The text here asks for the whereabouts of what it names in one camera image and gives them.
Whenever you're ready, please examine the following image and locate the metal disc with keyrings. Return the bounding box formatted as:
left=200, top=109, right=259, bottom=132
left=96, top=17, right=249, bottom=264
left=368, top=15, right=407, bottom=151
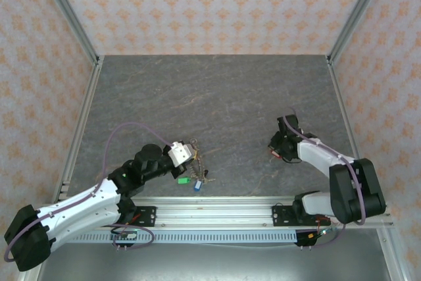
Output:
left=189, top=138, right=216, bottom=185

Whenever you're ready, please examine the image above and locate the left controller board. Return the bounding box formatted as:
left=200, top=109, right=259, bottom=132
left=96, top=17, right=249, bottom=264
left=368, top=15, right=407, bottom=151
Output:
left=110, top=226, right=138, bottom=241

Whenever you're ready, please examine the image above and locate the controller board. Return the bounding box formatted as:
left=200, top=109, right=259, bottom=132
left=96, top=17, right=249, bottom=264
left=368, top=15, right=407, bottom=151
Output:
left=295, top=228, right=333, bottom=248
left=110, top=226, right=138, bottom=241

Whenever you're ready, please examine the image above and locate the right controller board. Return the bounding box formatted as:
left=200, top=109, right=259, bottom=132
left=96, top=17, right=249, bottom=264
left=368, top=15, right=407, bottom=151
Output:
left=295, top=228, right=333, bottom=248

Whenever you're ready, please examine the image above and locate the grey metal sheet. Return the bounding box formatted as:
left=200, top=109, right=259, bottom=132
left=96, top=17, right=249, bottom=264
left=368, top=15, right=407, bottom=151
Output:
left=36, top=243, right=394, bottom=281

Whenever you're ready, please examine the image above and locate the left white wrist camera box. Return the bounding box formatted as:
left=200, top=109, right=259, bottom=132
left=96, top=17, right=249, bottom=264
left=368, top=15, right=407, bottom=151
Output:
left=166, top=141, right=195, bottom=168

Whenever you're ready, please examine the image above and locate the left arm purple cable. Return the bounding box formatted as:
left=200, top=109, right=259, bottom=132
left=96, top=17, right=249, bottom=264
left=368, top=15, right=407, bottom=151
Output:
left=5, top=122, right=172, bottom=262

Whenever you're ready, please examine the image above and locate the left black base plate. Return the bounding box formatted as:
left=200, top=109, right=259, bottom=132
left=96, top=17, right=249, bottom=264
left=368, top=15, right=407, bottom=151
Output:
left=97, top=206, right=157, bottom=228

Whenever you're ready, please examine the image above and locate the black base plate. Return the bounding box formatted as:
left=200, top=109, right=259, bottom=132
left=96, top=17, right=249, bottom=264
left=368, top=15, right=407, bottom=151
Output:
left=272, top=204, right=332, bottom=228
left=97, top=206, right=157, bottom=228

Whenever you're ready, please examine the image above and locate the aluminium mounting rail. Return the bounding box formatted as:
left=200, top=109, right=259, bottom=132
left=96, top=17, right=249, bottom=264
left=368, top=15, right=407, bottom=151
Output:
left=34, top=196, right=395, bottom=230

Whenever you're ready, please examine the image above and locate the aluminium side rail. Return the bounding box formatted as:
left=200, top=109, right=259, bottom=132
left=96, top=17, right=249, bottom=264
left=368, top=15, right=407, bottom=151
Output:
left=52, top=59, right=105, bottom=203
left=326, top=57, right=360, bottom=161

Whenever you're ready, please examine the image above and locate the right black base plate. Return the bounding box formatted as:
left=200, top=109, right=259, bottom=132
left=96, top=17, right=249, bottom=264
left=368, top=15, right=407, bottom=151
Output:
left=272, top=204, right=332, bottom=228

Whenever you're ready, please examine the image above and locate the slotted grey cable duct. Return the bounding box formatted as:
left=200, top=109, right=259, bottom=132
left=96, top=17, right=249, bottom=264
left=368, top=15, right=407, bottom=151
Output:
left=67, top=230, right=299, bottom=244

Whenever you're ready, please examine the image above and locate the aluminium corner post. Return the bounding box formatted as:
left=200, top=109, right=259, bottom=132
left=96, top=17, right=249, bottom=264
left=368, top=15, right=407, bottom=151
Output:
left=327, top=0, right=392, bottom=65
left=35, top=0, right=101, bottom=65

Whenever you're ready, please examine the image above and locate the aluminium frame bar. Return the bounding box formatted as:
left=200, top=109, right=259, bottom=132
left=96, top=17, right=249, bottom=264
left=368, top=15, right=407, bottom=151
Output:
left=376, top=228, right=407, bottom=281

